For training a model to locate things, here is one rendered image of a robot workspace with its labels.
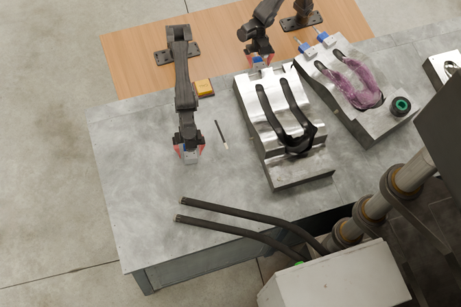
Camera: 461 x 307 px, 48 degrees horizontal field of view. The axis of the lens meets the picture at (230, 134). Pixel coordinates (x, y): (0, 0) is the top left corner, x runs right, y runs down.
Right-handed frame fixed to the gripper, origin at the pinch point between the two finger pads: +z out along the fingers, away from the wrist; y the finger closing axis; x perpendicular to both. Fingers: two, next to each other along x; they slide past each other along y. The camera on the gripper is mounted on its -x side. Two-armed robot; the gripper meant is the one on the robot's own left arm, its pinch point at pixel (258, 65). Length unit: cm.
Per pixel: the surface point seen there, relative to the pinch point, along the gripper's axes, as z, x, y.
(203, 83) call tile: 2.8, -2.9, -25.3
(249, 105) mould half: 6.4, -19.5, -9.7
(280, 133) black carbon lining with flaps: 12.0, -34.7, -1.1
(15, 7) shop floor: 16, 146, -120
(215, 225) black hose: 31, -57, -33
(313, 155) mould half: 21.0, -40.6, 10.5
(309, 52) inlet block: -3.4, -1.6, 21.9
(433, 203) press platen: -18, -111, 13
